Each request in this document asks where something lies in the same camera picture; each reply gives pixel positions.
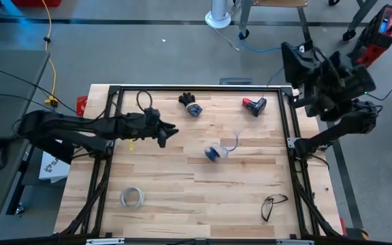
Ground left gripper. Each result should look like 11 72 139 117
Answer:
142 107 180 148

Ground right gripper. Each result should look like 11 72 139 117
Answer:
282 40 340 118

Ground thin blue wire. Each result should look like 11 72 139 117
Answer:
204 32 284 163

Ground black wire spool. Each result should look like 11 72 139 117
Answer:
204 145 223 163

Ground black glove blue yellow cuff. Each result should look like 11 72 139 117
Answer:
178 92 203 118

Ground red black tool battery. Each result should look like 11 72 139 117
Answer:
242 97 267 118

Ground grey metal plate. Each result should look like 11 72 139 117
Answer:
219 78 253 86

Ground clear tape roll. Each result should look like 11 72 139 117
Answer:
119 186 146 209

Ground wooden table on casters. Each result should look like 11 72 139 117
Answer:
237 0 379 42

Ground white pole base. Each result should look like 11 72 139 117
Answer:
204 0 233 29

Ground red black tool case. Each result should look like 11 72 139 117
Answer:
352 3 392 67

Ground black angled stand bar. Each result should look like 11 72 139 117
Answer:
22 134 76 165

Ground white printed box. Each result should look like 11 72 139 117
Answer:
38 149 71 184

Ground black safety glasses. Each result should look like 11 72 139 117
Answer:
260 193 289 223

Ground grey desk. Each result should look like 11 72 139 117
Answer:
0 50 50 231

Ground red plastic crate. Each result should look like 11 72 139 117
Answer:
11 0 63 8

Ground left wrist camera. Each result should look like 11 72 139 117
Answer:
145 107 161 123

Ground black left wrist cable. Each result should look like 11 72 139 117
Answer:
136 89 154 113

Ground white floor cable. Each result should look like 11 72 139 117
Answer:
212 26 240 52

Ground black floor cable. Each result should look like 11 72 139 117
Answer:
365 76 392 101

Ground yellow power cable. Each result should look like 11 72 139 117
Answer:
40 0 61 107

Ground silver metal bracket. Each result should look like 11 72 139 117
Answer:
276 239 315 245
85 238 125 245

